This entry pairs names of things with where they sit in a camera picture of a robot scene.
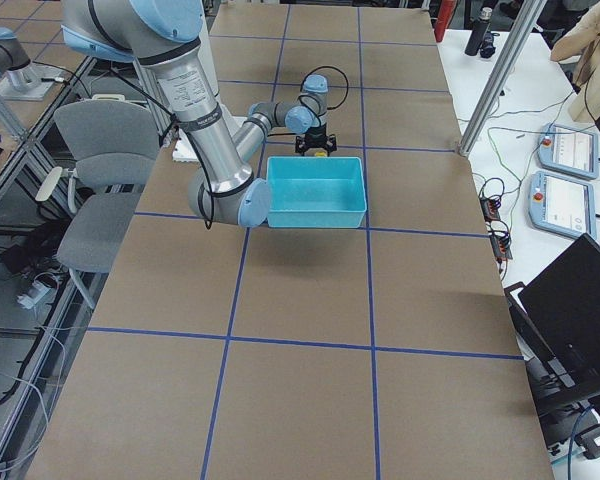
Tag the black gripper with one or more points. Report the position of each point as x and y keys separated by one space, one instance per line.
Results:
x=316 y=135

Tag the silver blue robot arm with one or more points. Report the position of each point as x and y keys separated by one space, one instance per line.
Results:
x=165 y=38
x=20 y=78

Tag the light blue plastic bin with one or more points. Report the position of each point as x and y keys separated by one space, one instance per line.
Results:
x=316 y=192

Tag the black water bottle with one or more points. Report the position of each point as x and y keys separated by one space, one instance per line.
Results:
x=478 y=31

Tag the grey office chair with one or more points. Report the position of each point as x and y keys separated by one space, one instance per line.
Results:
x=113 y=142

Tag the small electronics board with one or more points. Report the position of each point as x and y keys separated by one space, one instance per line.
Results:
x=498 y=231

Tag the lower teach pendant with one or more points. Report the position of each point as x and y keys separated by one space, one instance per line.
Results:
x=562 y=205

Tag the teach pendant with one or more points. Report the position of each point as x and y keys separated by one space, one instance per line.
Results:
x=569 y=151
x=562 y=205

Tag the upper teach pendant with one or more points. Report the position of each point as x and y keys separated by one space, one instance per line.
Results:
x=569 y=151

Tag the black laptop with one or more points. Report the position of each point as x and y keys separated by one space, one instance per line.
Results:
x=563 y=323

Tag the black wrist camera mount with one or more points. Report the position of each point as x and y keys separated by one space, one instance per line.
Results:
x=301 y=149

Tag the aluminium frame post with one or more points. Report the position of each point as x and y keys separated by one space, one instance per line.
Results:
x=516 y=39

